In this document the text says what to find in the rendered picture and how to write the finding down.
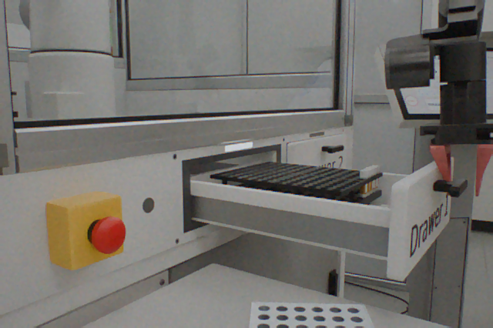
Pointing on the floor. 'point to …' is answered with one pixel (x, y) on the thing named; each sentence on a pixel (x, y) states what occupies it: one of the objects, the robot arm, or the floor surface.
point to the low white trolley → (229, 302)
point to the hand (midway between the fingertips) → (463, 189)
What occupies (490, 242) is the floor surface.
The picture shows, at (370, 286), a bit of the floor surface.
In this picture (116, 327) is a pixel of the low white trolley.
